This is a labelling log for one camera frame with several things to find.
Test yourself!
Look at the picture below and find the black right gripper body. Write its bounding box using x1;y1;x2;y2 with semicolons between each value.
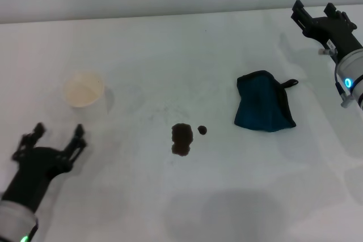
307;16;363;61

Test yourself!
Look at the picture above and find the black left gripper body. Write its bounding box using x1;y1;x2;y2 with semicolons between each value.
1;148;71;213

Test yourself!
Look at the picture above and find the white paper cup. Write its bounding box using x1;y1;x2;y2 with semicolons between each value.
62;71;109;124

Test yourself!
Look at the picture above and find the blue rag with black trim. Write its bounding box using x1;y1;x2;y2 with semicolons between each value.
234;70;299;133

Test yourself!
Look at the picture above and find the large black water stain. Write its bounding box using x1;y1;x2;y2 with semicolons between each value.
171;122;194;158

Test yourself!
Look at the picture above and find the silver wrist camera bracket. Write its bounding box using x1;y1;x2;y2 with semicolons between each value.
317;48;338;62

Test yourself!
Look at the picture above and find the thin right arm cable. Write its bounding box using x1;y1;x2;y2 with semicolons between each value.
334;69;355;109

